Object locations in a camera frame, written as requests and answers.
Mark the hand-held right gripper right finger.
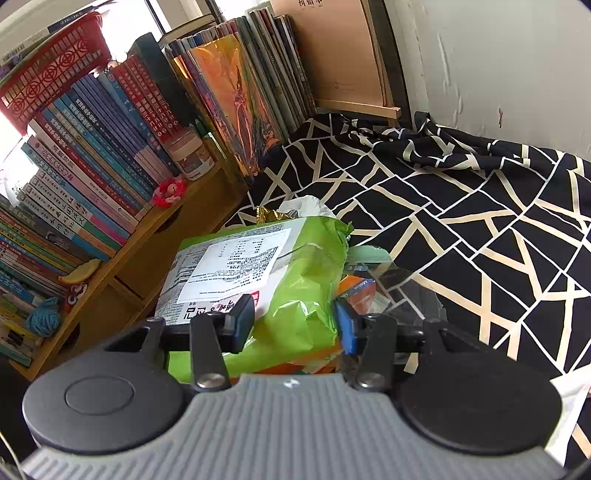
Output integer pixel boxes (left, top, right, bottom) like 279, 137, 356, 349
333, 298, 462, 392

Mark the clear plastic bag mint header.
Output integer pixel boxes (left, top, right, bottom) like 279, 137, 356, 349
344, 244, 451, 335

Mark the blue yarn ball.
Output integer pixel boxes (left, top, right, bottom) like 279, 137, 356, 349
25, 296, 63, 335

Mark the orange and white cardboard box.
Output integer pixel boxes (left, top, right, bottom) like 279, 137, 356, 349
245, 274, 377, 376

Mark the wooden desk organizer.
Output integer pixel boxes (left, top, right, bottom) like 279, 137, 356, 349
9, 138, 252, 383

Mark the flat book with white pages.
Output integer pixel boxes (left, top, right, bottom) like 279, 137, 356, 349
0, 25, 63, 68

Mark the dark hardcover book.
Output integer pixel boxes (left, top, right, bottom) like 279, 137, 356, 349
128, 32, 199, 134

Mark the black patterned cloth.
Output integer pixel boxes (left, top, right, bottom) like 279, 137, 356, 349
222, 111, 591, 467

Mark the red pink knitted flower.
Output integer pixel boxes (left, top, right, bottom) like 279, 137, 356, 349
152, 176, 188, 206

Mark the yellow banana toy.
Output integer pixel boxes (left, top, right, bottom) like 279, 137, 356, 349
58, 258, 102, 284

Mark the row of thin magazines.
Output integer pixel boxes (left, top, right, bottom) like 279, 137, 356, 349
161, 9, 319, 181

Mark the iridescent orange comic book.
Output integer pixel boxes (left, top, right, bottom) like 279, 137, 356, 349
187, 34, 273, 178

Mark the row of leaning paperback books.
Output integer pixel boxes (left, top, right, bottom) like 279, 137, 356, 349
0, 182, 121, 370

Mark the red plastic basket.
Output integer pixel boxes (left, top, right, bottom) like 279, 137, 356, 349
0, 11, 118, 137

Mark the wooden easel stand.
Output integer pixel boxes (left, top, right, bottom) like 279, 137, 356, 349
315, 97, 402, 127

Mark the green snack bag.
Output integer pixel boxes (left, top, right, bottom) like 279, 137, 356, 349
154, 217, 354, 384

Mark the small red white toy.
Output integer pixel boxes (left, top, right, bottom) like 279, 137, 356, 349
62, 282, 90, 315

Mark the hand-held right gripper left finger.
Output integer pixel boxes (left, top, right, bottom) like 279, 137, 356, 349
131, 294, 256, 392

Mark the row of colourful upright books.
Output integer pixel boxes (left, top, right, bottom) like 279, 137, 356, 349
18, 55, 204, 259

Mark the gold foil wrapper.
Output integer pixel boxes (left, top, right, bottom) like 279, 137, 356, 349
252, 208, 303, 226

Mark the brown kraft notebook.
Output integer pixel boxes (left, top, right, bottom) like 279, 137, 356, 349
270, 0, 393, 112

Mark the plastic jar with white lid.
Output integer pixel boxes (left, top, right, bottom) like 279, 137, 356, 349
164, 127, 218, 181

